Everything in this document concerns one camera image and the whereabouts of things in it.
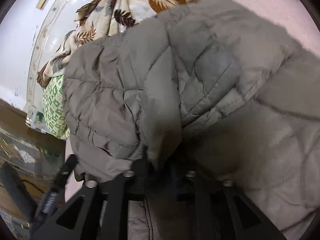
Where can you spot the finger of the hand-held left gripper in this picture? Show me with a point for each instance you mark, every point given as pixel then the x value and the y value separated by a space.
pixel 65 172

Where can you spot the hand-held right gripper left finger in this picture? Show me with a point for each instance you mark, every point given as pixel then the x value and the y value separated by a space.
pixel 112 200

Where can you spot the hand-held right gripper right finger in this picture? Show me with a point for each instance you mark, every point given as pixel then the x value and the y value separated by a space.
pixel 200 200

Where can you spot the grey-brown quilted hooded jacket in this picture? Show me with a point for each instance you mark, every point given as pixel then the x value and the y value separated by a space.
pixel 200 92

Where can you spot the clear plastic bags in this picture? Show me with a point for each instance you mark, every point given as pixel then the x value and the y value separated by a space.
pixel 35 120

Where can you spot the green checkered pillow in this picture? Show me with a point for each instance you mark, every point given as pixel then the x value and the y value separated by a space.
pixel 53 105

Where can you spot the leaf print blanket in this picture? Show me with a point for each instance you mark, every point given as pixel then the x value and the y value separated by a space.
pixel 120 10

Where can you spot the bed with pink sheet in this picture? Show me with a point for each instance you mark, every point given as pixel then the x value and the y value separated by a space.
pixel 275 12

